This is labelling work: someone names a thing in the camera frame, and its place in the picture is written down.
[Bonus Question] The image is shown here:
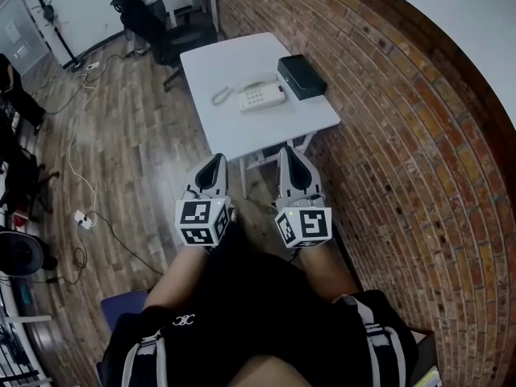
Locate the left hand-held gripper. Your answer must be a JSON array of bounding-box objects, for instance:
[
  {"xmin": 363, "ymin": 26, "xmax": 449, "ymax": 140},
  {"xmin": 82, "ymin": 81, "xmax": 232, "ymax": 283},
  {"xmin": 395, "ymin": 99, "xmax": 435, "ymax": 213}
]
[{"xmin": 174, "ymin": 154, "xmax": 233, "ymax": 250}]

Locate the person's right forearm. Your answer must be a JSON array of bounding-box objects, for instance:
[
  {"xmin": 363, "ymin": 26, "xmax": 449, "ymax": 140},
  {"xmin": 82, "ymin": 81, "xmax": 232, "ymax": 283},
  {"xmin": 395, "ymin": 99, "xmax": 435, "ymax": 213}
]
[{"xmin": 296, "ymin": 240, "xmax": 360, "ymax": 302}]

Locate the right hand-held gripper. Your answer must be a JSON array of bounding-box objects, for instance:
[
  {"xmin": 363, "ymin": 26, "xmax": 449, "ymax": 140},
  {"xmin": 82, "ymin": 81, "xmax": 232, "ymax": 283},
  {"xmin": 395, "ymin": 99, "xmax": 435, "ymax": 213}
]
[{"xmin": 273, "ymin": 147, "xmax": 334, "ymax": 252}]

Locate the person's chest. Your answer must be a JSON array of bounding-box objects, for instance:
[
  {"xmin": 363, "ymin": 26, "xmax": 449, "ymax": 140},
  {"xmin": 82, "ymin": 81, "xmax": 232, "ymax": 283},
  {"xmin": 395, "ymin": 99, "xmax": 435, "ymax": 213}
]
[{"xmin": 235, "ymin": 354, "xmax": 326, "ymax": 387}]

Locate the white coiled telephone cord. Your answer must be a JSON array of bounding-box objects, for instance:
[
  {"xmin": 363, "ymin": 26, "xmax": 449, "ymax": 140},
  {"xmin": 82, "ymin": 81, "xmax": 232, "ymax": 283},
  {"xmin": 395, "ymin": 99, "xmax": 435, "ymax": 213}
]
[{"xmin": 210, "ymin": 85, "xmax": 239, "ymax": 106}]

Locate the black metal box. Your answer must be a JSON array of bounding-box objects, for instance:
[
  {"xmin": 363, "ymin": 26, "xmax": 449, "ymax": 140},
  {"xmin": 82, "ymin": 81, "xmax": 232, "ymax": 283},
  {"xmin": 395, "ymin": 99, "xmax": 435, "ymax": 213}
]
[{"xmin": 276, "ymin": 54, "xmax": 328, "ymax": 102}]

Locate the person's left forearm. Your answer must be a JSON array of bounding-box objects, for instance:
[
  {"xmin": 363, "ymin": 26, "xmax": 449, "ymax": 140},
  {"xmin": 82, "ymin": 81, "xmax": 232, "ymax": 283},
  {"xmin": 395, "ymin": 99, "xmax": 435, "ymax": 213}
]
[{"xmin": 143, "ymin": 243, "xmax": 215, "ymax": 312}]

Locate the black bag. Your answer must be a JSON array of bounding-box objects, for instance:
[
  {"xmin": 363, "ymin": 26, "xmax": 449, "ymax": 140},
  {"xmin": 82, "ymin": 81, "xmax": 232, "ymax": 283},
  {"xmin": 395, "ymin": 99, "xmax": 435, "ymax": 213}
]
[{"xmin": 110, "ymin": 0, "xmax": 136, "ymax": 18}]

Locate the black cable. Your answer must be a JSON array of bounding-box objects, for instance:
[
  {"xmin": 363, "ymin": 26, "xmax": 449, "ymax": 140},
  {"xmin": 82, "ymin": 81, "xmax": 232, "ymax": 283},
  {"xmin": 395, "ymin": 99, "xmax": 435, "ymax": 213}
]
[{"xmin": 44, "ymin": 211, "xmax": 166, "ymax": 285}]

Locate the black coat stand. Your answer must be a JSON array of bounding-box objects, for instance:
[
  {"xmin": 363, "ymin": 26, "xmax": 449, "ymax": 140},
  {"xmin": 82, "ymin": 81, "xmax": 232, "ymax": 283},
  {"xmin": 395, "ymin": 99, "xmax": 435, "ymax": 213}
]
[{"xmin": 28, "ymin": 0, "xmax": 85, "ymax": 73}]

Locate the white wire rack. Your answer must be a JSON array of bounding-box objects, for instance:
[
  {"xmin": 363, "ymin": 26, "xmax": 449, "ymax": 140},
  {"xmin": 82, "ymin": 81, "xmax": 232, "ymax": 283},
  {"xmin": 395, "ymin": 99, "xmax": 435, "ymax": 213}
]
[{"xmin": 0, "ymin": 280, "xmax": 54, "ymax": 387}]

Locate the white telephone base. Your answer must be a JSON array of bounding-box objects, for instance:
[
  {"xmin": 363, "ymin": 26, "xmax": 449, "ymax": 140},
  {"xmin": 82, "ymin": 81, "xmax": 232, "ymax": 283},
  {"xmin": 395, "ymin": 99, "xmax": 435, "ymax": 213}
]
[{"xmin": 235, "ymin": 79, "xmax": 289, "ymax": 114}]

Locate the black office chair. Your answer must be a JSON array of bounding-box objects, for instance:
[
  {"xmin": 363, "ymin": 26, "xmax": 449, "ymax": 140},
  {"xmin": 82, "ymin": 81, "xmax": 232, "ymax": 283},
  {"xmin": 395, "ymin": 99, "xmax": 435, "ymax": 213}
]
[{"xmin": 152, "ymin": 6, "xmax": 219, "ymax": 93}]

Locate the person's black striped shirt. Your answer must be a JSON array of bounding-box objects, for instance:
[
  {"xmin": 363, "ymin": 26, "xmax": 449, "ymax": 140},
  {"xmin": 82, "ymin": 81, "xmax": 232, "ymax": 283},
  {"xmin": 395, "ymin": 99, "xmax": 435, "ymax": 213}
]
[{"xmin": 96, "ymin": 219, "xmax": 421, "ymax": 387}]

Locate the white telephone handset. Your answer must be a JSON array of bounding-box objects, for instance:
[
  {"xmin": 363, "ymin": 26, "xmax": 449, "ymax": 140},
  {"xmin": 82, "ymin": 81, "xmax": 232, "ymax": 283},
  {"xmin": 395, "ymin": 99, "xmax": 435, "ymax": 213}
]
[{"xmin": 234, "ymin": 72, "xmax": 280, "ymax": 94}]

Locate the blue chair seat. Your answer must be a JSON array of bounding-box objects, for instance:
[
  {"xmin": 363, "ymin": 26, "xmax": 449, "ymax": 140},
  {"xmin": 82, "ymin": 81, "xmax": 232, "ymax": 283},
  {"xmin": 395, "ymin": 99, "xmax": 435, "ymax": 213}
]
[{"xmin": 99, "ymin": 290, "xmax": 150, "ymax": 335}]

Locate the white square table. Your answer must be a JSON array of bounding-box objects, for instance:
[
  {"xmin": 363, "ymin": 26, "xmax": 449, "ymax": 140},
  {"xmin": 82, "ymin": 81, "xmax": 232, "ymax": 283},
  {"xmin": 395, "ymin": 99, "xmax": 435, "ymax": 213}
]
[{"xmin": 179, "ymin": 31, "xmax": 342, "ymax": 199}]

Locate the black round stool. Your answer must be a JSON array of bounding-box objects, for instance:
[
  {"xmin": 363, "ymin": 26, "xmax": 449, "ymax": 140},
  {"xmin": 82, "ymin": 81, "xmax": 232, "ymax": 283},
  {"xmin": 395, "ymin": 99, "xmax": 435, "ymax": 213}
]
[{"xmin": 0, "ymin": 231, "xmax": 46, "ymax": 278}]

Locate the black swivel chair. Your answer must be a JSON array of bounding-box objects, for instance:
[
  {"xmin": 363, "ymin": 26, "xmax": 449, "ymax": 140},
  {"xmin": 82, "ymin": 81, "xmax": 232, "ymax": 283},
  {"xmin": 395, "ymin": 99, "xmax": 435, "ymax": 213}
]
[{"xmin": 0, "ymin": 133, "xmax": 61, "ymax": 226}]

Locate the glass door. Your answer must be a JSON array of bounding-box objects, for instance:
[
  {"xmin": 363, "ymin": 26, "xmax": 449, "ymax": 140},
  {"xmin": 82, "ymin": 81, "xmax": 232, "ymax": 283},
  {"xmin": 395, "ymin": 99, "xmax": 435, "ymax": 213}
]
[{"xmin": 0, "ymin": 0, "xmax": 50, "ymax": 77}]

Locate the white cable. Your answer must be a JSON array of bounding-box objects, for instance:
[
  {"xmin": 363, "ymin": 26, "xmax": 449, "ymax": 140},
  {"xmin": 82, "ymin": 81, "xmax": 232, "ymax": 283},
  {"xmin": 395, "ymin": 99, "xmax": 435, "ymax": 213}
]
[{"xmin": 66, "ymin": 69, "xmax": 100, "ymax": 217}]

